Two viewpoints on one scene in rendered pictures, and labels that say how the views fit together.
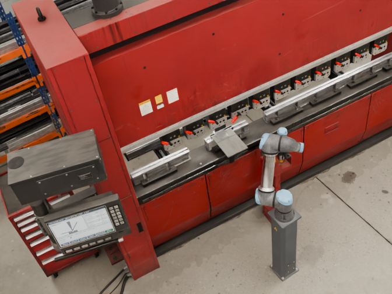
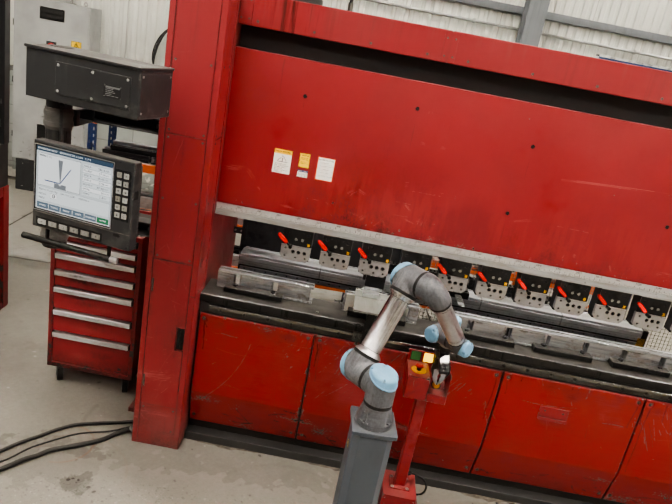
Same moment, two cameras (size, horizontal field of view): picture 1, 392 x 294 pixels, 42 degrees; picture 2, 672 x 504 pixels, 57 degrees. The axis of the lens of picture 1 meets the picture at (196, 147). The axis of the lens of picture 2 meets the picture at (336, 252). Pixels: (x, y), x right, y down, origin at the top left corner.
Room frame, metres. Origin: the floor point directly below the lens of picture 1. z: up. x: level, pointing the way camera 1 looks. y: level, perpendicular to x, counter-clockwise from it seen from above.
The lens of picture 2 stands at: (0.09, -1.05, 2.15)
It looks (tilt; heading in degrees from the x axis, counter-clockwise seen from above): 18 degrees down; 21
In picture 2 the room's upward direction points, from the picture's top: 11 degrees clockwise
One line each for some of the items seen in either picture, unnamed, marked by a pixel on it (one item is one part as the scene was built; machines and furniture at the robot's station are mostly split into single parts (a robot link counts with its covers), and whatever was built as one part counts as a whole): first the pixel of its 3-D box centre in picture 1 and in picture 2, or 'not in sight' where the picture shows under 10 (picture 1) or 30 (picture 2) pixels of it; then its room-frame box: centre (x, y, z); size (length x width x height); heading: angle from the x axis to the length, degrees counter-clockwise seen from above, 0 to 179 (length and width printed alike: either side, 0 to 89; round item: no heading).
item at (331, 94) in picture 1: (325, 97); (561, 352); (3.22, -1.18, 0.89); 0.30 x 0.05 x 0.03; 110
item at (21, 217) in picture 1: (52, 220); (109, 298); (2.73, 1.31, 0.50); 0.50 x 0.50 x 1.00; 20
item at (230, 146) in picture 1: (229, 142); (372, 303); (2.79, -0.27, 1.00); 0.26 x 0.18 x 0.01; 20
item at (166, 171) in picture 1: (158, 175); (253, 292); (2.66, 0.33, 0.89); 0.30 x 0.05 x 0.03; 110
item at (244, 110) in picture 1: (237, 106); (413, 265); (2.98, -0.38, 1.18); 0.15 x 0.09 x 0.17; 110
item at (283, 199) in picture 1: (283, 200); (380, 384); (2.18, -0.55, 0.94); 0.13 x 0.12 x 0.14; 64
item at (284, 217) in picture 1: (284, 210); (376, 410); (2.17, -0.55, 0.82); 0.15 x 0.15 x 0.10
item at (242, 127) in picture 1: (226, 135); (380, 306); (2.94, -0.27, 0.92); 0.39 x 0.06 x 0.10; 110
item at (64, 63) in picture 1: (96, 155); (199, 219); (2.75, 0.76, 1.15); 0.85 x 0.25 x 2.30; 20
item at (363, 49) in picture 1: (359, 51); (647, 310); (3.40, -1.51, 1.18); 0.15 x 0.09 x 0.17; 110
